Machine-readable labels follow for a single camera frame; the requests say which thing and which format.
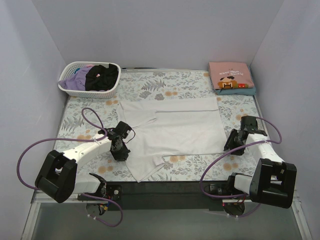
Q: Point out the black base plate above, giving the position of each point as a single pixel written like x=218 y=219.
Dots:
x=165 y=195

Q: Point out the white t shirt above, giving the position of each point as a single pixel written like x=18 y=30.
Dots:
x=176 y=127

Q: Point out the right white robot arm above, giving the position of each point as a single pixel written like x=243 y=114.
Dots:
x=273 y=181

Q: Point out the purple garment in basket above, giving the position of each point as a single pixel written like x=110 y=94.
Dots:
x=77 y=80

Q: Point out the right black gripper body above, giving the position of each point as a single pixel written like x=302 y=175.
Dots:
x=233 y=144

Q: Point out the folded pink t shirt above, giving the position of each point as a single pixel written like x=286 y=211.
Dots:
x=230 y=75

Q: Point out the white plastic laundry basket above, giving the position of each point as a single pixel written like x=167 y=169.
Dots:
x=72 y=67

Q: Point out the black garment in basket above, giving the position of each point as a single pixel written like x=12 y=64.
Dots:
x=101 y=78

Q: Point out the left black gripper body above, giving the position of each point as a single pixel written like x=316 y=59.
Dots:
x=120 y=152

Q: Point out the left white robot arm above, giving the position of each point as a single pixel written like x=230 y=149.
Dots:
x=58 y=176

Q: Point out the aluminium frame rail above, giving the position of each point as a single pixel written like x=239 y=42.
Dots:
x=48 y=220

